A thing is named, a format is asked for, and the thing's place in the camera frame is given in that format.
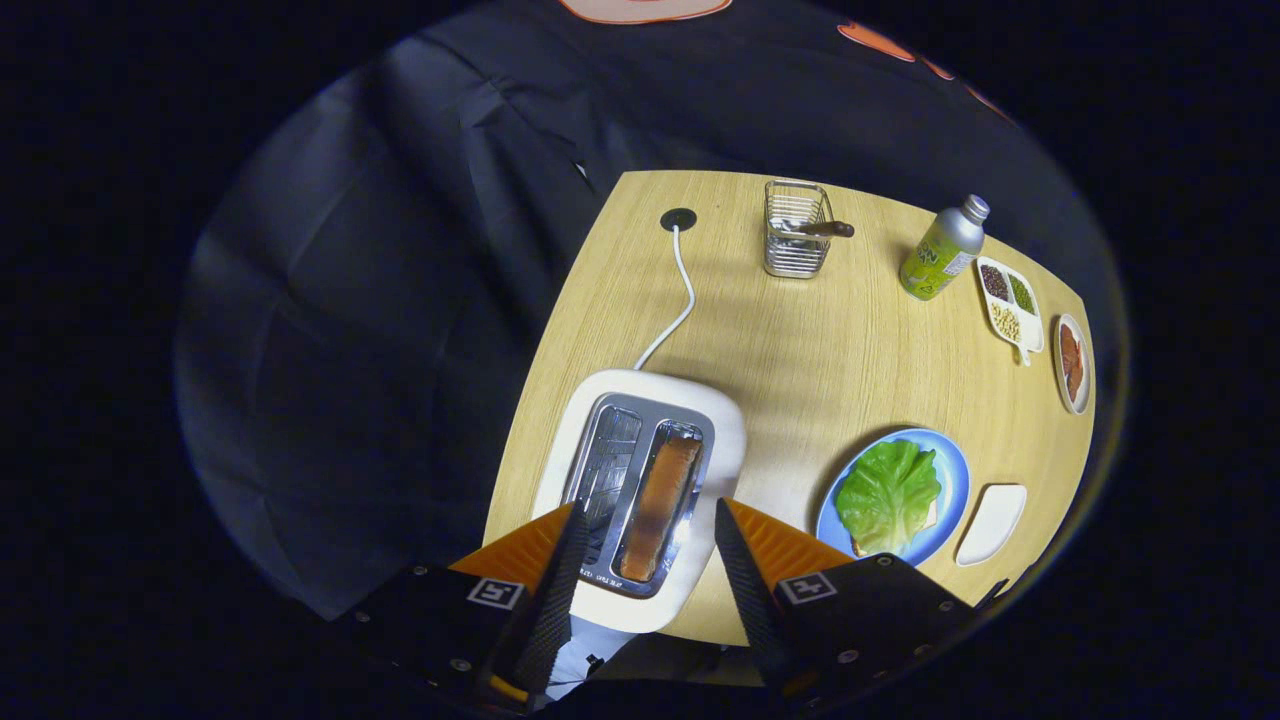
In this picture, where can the pile of dark red beans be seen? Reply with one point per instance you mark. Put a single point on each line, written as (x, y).
(995, 282)

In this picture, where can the dark red jerky piece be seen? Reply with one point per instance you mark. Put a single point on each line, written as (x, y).
(1076, 380)
(1069, 345)

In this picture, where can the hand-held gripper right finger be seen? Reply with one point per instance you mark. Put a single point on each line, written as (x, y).
(745, 590)

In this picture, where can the white toaster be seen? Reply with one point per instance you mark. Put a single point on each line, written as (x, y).
(725, 440)

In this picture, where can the green labelled metal bottle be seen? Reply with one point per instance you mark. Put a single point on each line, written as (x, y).
(940, 255)

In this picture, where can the white divided snack tray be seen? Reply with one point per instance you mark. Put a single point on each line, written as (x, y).
(1030, 335)

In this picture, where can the blue plate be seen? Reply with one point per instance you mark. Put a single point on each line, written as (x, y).
(955, 470)

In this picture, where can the toasted bread slice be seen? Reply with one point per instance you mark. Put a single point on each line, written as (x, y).
(662, 505)

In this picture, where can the white oval plate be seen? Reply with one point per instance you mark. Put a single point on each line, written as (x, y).
(1073, 405)

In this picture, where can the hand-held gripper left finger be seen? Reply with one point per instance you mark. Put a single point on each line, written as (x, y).
(555, 600)

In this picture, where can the green lettuce leaf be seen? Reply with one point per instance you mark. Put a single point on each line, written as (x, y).
(885, 495)

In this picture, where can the pile of yellow soybeans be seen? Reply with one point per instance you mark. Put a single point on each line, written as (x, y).
(1006, 322)

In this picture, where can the white square plate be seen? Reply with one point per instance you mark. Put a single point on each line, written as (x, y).
(992, 525)

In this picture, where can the pile of green beans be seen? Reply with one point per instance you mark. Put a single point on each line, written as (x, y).
(1021, 293)

